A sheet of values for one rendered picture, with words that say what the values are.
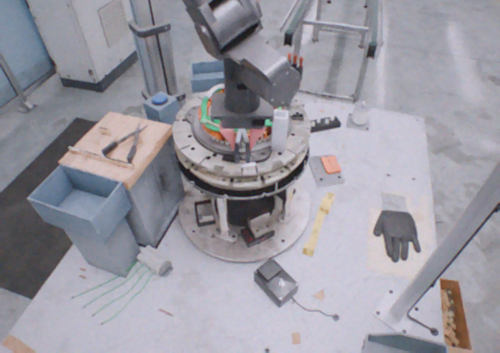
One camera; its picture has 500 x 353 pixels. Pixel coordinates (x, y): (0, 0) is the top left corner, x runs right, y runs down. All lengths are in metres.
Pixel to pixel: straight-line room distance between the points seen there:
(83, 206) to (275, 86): 0.56
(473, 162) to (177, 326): 2.28
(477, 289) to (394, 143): 1.01
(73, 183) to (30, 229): 1.40
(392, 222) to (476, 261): 1.16
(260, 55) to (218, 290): 0.61
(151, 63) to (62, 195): 0.50
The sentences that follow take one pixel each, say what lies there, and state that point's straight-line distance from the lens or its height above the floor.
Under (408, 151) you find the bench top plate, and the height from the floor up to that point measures 0.78.
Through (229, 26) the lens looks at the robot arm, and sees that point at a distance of 0.45.
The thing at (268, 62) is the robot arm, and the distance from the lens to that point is 0.44.
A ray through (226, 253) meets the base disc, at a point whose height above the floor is 0.80.
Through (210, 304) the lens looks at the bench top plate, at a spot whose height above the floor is 0.78.
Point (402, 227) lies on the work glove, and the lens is 1.03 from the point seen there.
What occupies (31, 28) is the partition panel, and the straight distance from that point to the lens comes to 3.31.
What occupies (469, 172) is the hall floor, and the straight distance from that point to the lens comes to 2.61.
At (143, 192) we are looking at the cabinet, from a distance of 0.84.
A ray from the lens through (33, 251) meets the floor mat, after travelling 2.17.
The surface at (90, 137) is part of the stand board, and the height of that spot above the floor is 1.07.
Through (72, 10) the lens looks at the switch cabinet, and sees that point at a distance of 2.90.
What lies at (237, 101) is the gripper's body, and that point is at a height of 1.29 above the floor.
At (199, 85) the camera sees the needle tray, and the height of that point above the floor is 1.05.
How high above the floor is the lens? 1.59
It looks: 45 degrees down
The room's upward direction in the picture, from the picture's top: straight up
